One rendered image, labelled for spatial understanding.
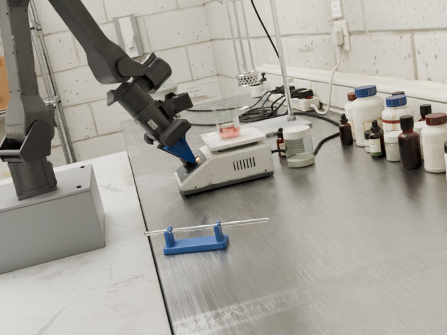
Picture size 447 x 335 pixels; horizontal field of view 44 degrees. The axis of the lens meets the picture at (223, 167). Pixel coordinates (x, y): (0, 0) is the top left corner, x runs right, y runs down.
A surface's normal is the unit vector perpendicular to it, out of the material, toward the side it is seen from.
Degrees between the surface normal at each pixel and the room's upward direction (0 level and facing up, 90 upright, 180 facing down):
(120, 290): 0
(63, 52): 90
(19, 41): 89
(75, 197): 90
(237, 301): 0
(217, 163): 90
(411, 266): 0
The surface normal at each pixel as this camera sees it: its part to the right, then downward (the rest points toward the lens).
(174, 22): 0.21, 0.21
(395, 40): -0.96, 0.23
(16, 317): -0.19, -0.95
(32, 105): 0.59, -0.47
